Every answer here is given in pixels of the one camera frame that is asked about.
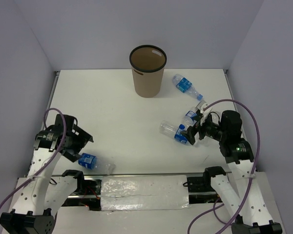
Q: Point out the clear bottle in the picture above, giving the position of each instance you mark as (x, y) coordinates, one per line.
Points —
(174, 131)

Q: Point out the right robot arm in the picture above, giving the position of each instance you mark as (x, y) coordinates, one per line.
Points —
(245, 203)

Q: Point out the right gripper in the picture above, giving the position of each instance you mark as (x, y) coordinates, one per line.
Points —
(190, 133)

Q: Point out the brown paper bin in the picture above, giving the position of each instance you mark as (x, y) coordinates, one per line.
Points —
(147, 65)

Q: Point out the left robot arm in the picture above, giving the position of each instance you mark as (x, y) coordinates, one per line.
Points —
(36, 209)

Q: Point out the small bottle, blue cap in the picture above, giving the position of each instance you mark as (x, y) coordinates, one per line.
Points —
(188, 119)

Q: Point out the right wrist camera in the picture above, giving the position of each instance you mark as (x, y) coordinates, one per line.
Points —
(205, 109)

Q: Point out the aluminium rail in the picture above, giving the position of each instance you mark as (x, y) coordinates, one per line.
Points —
(160, 174)

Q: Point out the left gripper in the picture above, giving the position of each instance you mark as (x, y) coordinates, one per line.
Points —
(83, 138)

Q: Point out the bottle near bin, blue label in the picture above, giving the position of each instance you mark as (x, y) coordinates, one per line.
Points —
(185, 86)

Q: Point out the green label bottle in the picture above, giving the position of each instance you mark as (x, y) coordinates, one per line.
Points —
(206, 141)

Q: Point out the silver foil tape sheet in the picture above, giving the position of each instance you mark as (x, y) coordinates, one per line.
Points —
(138, 193)

